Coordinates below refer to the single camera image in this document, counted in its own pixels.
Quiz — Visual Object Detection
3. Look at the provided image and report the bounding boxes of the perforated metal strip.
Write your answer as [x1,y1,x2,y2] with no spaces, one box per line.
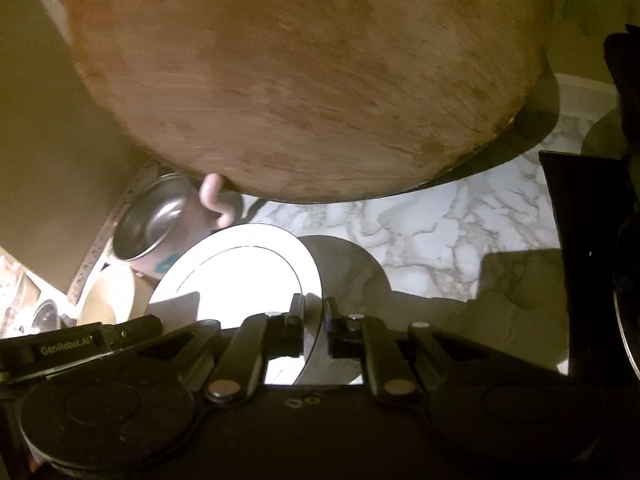
[67,162,160,307]

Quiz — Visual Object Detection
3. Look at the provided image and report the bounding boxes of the round wooden cutting board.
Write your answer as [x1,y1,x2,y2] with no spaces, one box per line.
[64,0,555,205]

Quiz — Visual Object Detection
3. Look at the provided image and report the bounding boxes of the beige small plate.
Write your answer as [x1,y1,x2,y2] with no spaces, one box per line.
[77,262,151,328]

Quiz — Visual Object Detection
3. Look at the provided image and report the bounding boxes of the black angular box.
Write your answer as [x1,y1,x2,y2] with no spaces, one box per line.
[539,150,636,381]

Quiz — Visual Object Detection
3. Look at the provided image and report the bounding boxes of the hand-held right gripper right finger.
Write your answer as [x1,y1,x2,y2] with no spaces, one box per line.
[324,297,557,407]

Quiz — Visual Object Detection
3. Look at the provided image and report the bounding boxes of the white plate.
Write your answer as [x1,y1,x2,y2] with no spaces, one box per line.
[146,223,322,386]

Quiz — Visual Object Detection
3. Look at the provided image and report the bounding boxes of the stainless steel bowl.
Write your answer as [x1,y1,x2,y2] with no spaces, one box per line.
[111,172,236,282]

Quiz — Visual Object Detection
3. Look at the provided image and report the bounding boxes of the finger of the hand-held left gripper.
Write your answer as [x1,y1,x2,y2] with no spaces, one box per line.
[102,314,164,357]

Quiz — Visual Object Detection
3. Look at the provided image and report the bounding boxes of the glass jar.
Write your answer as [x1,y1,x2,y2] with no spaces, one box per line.
[30,298,64,334]

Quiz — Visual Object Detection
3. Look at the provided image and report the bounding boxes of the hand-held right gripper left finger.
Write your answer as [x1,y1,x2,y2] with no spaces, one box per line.
[135,293,307,407]

